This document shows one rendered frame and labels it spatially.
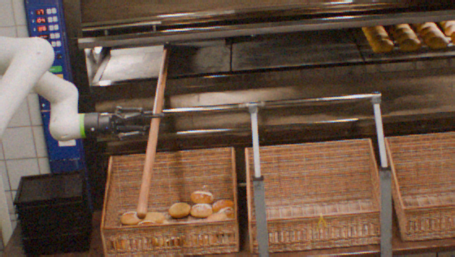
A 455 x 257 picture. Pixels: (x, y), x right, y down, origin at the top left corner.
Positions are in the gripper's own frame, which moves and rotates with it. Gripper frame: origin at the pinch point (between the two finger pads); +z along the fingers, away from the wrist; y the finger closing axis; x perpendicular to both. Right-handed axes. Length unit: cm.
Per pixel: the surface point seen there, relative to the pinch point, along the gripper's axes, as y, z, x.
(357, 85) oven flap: 11, 83, -55
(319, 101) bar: 3, 63, -15
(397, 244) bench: 61, 91, -1
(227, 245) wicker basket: 58, 22, -7
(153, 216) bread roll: 55, -9, -33
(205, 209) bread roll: 56, 13, -38
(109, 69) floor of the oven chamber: 2, -27, -77
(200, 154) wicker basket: 36, 12, -52
